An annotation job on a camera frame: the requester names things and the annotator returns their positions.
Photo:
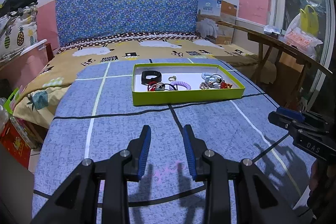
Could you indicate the person's right hand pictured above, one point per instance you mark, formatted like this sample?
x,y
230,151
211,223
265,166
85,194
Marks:
x,y
313,176

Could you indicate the grey cabinet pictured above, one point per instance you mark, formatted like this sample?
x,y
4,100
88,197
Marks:
x,y
13,187

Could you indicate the tan sheep print bed sheet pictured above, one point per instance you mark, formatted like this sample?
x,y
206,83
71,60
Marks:
x,y
105,52

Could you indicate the red box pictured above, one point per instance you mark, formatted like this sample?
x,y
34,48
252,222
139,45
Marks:
x,y
15,142

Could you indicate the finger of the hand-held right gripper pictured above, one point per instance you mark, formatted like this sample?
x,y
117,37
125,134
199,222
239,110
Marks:
x,y
279,119
290,112

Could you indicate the black wristband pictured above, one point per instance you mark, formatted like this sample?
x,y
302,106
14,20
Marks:
x,y
144,77

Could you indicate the red tassel ornament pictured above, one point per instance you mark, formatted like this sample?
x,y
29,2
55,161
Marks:
x,y
225,85

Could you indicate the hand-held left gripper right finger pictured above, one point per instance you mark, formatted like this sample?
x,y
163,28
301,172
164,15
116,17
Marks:
x,y
189,153

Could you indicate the cardboard quilt box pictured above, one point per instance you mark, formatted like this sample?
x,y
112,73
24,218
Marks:
x,y
228,14

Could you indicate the white orange print plastic bag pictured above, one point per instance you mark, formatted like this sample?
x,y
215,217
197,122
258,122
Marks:
x,y
302,40

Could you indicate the green cardboard box tray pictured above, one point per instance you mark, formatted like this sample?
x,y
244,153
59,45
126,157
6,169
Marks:
x,y
189,98

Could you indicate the blue checked blanket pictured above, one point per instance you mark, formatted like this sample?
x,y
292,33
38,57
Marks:
x,y
210,121

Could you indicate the yellow plastic bag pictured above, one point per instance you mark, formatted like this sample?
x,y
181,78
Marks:
x,y
309,19

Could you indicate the pink storage cabinet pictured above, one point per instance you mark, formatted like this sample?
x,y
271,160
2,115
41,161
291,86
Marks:
x,y
26,64

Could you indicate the pearl gold brooch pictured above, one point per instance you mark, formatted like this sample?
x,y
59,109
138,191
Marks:
x,y
204,86

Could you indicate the wooden table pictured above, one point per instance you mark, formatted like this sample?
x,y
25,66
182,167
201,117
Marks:
x,y
283,47

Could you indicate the green packet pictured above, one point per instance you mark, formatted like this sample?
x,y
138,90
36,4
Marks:
x,y
11,100

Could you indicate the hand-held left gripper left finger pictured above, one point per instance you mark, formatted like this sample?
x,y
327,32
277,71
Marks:
x,y
144,153

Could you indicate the blue floral headboard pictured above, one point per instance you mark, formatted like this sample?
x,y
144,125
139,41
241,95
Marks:
x,y
131,3

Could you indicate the pineapple print bag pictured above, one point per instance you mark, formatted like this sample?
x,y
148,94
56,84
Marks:
x,y
18,32

